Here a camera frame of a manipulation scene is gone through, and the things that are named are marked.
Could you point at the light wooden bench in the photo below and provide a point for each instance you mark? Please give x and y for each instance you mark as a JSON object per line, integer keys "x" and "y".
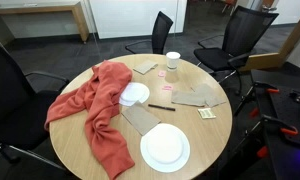
{"x": 40, "y": 6}

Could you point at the orange red cloth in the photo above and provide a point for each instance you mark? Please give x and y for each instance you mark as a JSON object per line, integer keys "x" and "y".
{"x": 103, "y": 100}

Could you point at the black solid-back office chair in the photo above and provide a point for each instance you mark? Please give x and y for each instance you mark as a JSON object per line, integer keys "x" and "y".
{"x": 161, "y": 31}

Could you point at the pink sugar packet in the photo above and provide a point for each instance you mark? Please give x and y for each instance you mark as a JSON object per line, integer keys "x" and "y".
{"x": 161, "y": 73}
{"x": 167, "y": 87}

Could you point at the wooden frame board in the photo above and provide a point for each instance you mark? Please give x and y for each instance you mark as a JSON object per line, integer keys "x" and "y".
{"x": 290, "y": 43}

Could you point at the white paper mug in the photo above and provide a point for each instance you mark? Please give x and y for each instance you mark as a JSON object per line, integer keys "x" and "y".
{"x": 173, "y": 60}

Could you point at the black pen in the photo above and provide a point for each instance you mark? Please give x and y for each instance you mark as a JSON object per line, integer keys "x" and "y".
{"x": 161, "y": 107}

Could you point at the orange chair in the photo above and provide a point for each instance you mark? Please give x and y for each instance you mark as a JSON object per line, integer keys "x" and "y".
{"x": 228, "y": 3}

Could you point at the large black office chair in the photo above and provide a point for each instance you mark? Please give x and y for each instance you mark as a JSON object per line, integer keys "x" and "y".
{"x": 10, "y": 100}

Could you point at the brown paper napkin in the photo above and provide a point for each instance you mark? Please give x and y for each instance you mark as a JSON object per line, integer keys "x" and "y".
{"x": 145, "y": 66}
{"x": 186, "y": 98}
{"x": 212, "y": 95}
{"x": 140, "y": 118}

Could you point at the yellow sugar packet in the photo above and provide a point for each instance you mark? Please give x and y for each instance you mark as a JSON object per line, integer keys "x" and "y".
{"x": 206, "y": 113}

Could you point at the large white plate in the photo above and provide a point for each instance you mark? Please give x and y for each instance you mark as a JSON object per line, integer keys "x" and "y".
{"x": 165, "y": 148}

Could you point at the black robot stand platform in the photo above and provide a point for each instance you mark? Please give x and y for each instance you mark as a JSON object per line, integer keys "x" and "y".
{"x": 286, "y": 110}

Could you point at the black mesh office chair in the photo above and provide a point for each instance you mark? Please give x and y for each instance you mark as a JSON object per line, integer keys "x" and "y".
{"x": 243, "y": 30}

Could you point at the small white plate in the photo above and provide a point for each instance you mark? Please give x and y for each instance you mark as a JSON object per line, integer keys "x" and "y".
{"x": 135, "y": 92}

